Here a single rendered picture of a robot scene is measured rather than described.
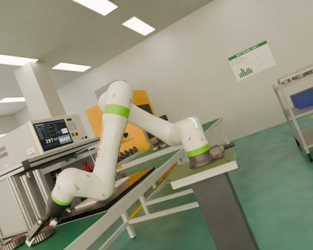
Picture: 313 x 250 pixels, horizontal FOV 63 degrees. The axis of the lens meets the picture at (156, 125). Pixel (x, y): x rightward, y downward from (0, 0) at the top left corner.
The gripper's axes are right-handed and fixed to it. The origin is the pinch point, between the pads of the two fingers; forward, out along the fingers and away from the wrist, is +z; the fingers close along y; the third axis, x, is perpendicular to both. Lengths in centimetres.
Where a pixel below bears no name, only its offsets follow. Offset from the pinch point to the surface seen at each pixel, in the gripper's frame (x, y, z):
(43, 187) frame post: 18.4, 14.1, -4.3
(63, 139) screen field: 41, 45, -9
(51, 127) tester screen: 48, 39, -14
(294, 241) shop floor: -108, 99, -33
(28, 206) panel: 21.1, 13.3, 13.2
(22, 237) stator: 7.2, -0.2, 11.3
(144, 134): 93, 372, 119
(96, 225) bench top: -17.6, 3.2, -24.7
